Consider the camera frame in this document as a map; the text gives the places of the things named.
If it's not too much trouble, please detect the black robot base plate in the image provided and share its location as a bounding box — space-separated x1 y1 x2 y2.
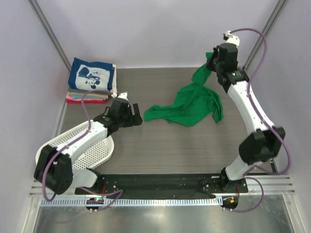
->
89 173 248 200

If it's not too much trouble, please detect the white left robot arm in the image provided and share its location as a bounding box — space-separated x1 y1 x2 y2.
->
34 97 142 195

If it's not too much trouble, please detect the aluminium corner post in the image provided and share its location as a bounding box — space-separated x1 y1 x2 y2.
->
243 0 288 70
27 0 71 71

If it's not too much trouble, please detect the salmon pink folded t shirt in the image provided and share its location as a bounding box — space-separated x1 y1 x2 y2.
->
66 92 108 101

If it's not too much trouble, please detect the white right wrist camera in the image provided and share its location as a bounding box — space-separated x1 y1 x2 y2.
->
223 31 240 48

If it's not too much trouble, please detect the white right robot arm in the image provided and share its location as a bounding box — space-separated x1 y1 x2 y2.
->
207 43 285 192

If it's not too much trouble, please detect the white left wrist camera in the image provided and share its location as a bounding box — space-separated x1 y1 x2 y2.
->
110 92 129 101

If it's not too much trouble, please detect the right aluminium corner post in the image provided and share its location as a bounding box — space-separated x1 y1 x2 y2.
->
243 0 288 70

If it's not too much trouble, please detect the grey teal folded t shirt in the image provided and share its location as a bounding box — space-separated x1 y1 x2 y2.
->
68 86 112 95

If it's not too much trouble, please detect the white perforated plastic basket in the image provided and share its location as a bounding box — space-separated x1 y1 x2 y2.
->
35 121 114 170

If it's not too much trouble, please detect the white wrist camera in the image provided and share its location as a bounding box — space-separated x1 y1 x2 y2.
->
223 31 240 48
110 92 129 101

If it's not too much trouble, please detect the white folded t shirt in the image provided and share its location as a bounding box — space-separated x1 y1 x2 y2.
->
109 64 118 93

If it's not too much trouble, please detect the red folded t shirt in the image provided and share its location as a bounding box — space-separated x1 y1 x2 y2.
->
66 99 108 104

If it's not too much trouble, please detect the green t shirt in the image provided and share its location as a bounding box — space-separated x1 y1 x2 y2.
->
144 64 224 127

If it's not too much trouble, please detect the navy printed folded t shirt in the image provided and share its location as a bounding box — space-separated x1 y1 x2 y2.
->
68 57 116 91

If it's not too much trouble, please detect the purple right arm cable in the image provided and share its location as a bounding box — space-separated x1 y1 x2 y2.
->
223 28 292 214

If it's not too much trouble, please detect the left aluminium corner post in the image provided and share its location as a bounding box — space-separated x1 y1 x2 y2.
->
27 0 71 71

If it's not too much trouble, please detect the turquoise folded t shirt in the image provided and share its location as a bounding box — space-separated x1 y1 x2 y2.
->
69 95 94 100

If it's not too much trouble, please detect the white slotted cable duct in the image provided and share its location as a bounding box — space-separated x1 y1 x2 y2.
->
40 196 223 207

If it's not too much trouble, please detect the beige folded t shirt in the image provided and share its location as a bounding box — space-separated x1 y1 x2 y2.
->
67 91 109 100

